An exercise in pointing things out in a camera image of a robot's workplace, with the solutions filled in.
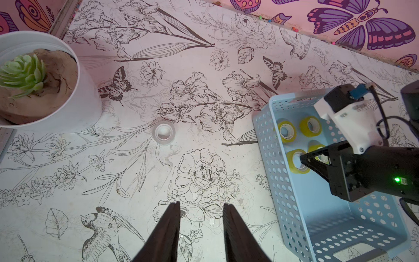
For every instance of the clear white tape roll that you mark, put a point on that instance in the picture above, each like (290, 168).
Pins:
(164, 133)

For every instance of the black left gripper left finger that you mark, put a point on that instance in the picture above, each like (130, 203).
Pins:
(162, 244)

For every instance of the white pot with succulent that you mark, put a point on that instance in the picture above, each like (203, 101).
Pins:
(44, 86)

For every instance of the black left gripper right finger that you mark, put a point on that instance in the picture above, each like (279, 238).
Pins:
(240, 245)

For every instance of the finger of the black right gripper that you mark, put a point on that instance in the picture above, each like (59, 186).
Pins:
(328, 154)
(309, 160)

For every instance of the light blue perforated storage basket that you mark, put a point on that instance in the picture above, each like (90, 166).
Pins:
(315, 225)

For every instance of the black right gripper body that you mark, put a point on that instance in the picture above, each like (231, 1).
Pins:
(390, 170)

